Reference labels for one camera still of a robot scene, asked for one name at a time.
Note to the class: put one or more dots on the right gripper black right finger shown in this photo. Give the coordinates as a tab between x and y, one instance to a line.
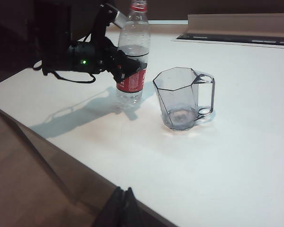
132	212

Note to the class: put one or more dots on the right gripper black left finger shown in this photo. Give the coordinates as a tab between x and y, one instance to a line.
114	212

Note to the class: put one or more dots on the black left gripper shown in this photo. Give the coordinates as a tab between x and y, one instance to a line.
97	59

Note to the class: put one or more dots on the red label mineral water bottle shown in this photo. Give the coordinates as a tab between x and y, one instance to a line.
132	82

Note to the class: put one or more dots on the transparent grey plastic mug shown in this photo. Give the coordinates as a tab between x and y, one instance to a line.
177	104

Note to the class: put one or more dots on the brown desk partition panel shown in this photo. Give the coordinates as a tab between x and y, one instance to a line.
227	7

